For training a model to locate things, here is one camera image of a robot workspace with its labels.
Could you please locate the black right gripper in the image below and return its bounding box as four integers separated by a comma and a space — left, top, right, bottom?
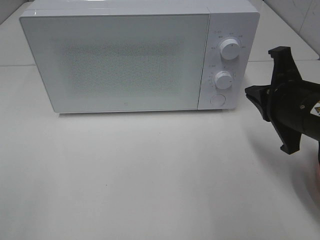
245, 46, 320, 155

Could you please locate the round white door button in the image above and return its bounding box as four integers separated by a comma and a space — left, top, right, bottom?
210, 94, 226, 108

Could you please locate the white microwave door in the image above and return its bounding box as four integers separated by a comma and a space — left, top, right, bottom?
20, 14, 209, 113

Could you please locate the pink plate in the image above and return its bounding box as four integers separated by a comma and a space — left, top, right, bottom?
315, 162, 320, 191

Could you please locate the lower white timer knob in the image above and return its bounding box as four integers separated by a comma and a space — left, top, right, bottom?
214, 71, 233, 90

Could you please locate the upper white power knob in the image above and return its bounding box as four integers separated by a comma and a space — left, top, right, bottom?
219, 37, 241, 60

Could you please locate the white microwave oven body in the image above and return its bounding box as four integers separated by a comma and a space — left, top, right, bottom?
19, 0, 260, 113

